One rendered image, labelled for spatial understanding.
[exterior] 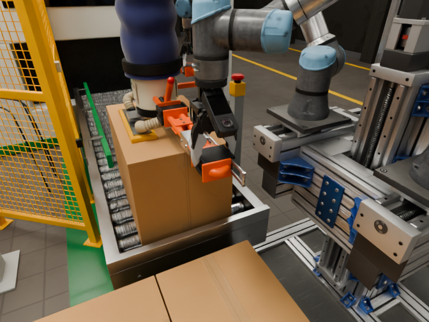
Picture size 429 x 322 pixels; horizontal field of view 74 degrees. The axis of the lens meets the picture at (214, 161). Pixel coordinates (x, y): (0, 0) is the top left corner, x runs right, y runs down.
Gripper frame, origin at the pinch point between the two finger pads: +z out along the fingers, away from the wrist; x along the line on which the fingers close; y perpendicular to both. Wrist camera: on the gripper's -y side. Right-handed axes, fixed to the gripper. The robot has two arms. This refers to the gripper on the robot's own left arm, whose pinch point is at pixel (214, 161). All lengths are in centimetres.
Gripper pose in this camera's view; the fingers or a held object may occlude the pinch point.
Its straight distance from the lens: 71.1
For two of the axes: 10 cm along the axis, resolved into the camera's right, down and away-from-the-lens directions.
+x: -9.2, 2.1, -3.4
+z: 0.0, 8.5, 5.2
